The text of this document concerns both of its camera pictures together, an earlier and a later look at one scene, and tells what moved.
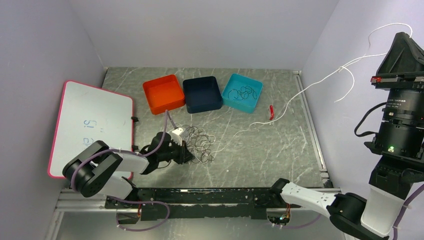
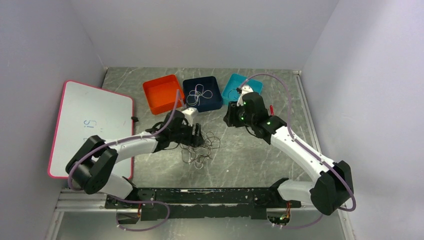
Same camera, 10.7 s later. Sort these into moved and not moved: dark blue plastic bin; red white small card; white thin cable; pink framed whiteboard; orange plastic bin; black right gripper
Moved: black right gripper; white thin cable
Not moved: red white small card; orange plastic bin; dark blue plastic bin; pink framed whiteboard
